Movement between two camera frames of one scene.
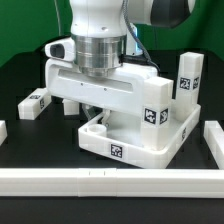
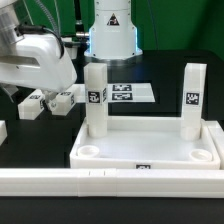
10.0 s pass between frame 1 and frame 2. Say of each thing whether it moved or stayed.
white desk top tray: moved
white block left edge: stayed
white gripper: moved
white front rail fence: stayed
